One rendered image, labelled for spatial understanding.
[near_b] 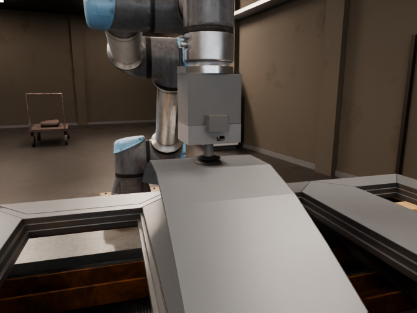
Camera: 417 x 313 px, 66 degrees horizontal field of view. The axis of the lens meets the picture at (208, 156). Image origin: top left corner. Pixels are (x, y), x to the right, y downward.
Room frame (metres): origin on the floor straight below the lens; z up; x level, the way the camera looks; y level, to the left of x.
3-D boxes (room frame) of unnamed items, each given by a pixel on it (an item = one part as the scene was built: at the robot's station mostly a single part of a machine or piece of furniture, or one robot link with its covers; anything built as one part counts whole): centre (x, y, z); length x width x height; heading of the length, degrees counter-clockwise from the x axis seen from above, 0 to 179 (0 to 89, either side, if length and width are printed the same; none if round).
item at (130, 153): (1.21, 0.29, 0.90); 0.13 x 0.12 x 0.14; 103
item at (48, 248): (1.06, -0.05, 0.67); 1.30 x 0.20 x 0.03; 106
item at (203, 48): (0.51, 0.00, 1.20); 0.08 x 0.08 x 0.05
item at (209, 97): (0.50, 0.00, 1.12); 0.10 x 0.09 x 0.16; 19
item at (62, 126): (6.97, 3.42, 0.54); 1.33 x 0.78 x 1.07; 24
